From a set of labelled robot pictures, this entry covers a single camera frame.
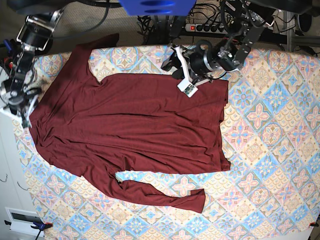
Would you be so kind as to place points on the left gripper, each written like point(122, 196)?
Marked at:
point(199, 61)

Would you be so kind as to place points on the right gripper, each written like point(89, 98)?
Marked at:
point(12, 102)

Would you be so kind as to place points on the maroon long-sleeve t-shirt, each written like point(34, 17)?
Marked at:
point(129, 122)

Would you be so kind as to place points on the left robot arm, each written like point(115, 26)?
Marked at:
point(243, 22)

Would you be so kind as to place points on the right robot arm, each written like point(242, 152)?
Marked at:
point(34, 36)

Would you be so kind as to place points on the white power strip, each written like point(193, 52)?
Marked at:
point(217, 28)

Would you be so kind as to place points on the red black clamp left edge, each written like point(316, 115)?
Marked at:
point(8, 54)

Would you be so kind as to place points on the orange black clamp bottom left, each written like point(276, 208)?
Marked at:
point(40, 226)

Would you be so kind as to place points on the orange clamp bottom right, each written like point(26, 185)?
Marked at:
point(314, 224)

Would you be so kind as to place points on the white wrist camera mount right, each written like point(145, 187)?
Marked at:
point(27, 110)

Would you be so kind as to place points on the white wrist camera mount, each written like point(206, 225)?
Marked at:
point(190, 87)
point(27, 110)

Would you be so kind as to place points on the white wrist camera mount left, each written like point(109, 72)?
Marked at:
point(190, 87)

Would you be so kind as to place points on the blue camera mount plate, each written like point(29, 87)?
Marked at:
point(157, 7)

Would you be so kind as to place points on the white wall socket box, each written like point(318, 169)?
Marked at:
point(22, 220)

